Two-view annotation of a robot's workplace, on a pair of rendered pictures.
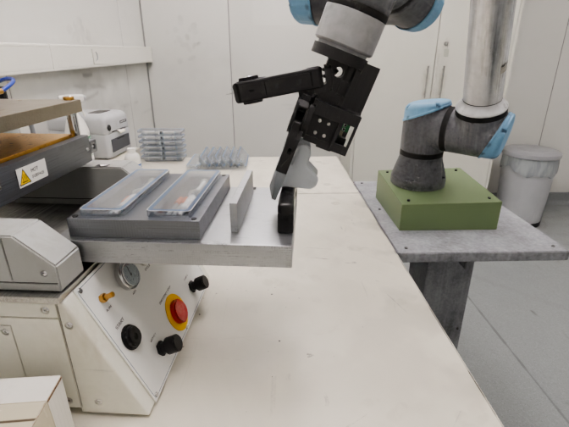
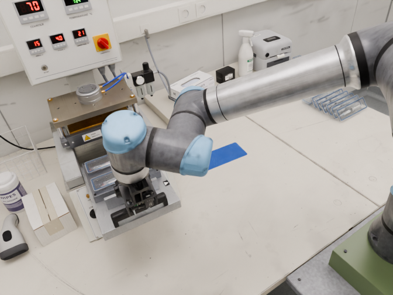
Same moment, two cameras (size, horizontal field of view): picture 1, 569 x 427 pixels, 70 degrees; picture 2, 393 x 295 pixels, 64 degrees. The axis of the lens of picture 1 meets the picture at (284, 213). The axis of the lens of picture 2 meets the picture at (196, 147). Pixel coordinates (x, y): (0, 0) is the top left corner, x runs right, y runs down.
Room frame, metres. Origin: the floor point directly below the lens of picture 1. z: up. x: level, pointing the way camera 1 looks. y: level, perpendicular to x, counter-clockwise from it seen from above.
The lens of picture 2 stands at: (0.45, -0.57, 1.62)
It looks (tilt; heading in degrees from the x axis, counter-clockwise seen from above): 39 degrees down; 64
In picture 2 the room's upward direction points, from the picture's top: 6 degrees counter-clockwise
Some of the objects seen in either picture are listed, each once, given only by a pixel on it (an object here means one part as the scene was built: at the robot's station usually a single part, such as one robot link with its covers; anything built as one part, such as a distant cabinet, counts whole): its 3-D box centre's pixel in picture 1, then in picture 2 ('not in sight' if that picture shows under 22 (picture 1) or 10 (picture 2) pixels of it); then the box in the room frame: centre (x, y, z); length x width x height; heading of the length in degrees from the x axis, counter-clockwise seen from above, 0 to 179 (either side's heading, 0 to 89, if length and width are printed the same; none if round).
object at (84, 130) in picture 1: (78, 130); (246, 54); (1.45, 0.74, 0.92); 0.09 x 0.08 x 0.25; 120
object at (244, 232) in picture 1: (194, 208); (126, 182); (0.55, 0.13, 0.97); 0.30 x 0.22 x 0.08; 87
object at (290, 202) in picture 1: (288, 198); (140, 209); (0.54, -0.01, 0.99); 0.15 x 0.02 x 0.04; 177
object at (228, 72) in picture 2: not in sight; (225, 75); (1.32, 0.75, 0.83); 0.09 x 0.06 x 0.07; 5
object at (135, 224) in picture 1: (161, 201); (120, 170); (0.55, 0.18, 0.98); 0.20 x 0.17 x 0.03; 177
